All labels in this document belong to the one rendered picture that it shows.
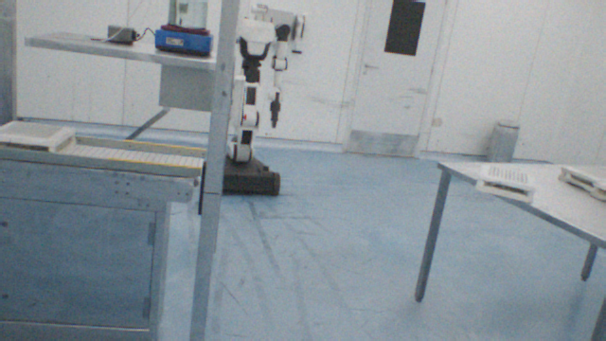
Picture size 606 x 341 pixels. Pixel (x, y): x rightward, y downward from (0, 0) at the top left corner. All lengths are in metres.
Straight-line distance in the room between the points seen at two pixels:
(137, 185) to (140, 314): 0.58
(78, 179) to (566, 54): 6.35
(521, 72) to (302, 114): 2.79
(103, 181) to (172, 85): 0.46
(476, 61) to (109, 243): 5.33
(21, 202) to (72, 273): 0.34
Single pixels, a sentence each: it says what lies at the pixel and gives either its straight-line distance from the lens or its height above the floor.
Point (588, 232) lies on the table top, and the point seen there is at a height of 0.82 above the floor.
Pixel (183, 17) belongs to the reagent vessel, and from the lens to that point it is 2.05.
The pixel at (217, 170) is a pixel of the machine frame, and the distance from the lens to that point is 1.96.
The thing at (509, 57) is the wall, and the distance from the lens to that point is 7.01.
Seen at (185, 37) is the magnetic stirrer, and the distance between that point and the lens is 2.02.
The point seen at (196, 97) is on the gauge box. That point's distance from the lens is 2.18.
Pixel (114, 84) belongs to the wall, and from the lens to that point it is 5.82.
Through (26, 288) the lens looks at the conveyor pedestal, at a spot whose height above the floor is 0.27.
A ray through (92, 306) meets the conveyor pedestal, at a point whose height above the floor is 0.21.
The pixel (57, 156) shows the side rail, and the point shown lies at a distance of 2.12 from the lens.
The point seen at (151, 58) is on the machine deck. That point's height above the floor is 1.24.
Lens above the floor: 1.45
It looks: 16 degrees down
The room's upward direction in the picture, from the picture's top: 9 degrees clockwise
